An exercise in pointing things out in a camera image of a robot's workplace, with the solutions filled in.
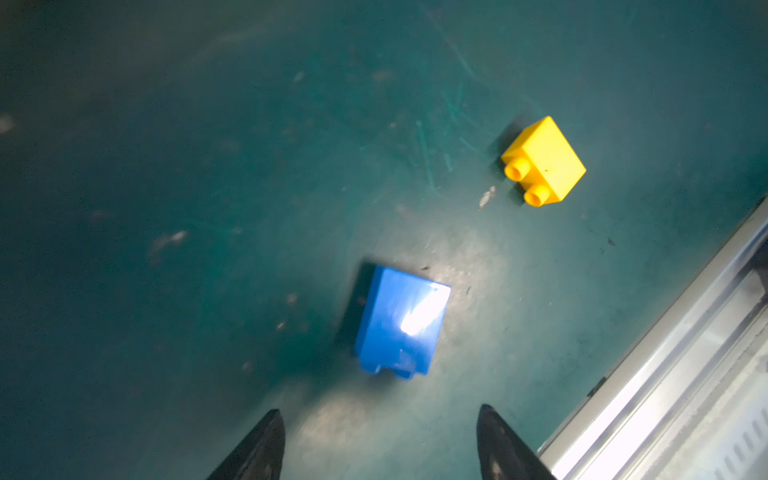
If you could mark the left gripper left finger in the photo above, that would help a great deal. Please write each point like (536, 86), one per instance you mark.
(259, 455)

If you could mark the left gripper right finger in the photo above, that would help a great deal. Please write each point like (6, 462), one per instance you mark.
(503, 455)

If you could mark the blue lego brick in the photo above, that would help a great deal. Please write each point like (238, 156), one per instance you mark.
(401, 323)

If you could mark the small yellow lego brick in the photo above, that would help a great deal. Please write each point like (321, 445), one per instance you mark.
(543, 163)

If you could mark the aluminium front rail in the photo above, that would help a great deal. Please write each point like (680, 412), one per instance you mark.
(642, 417)

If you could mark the white slotted cable duct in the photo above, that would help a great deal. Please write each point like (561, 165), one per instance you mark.
(732, 442)

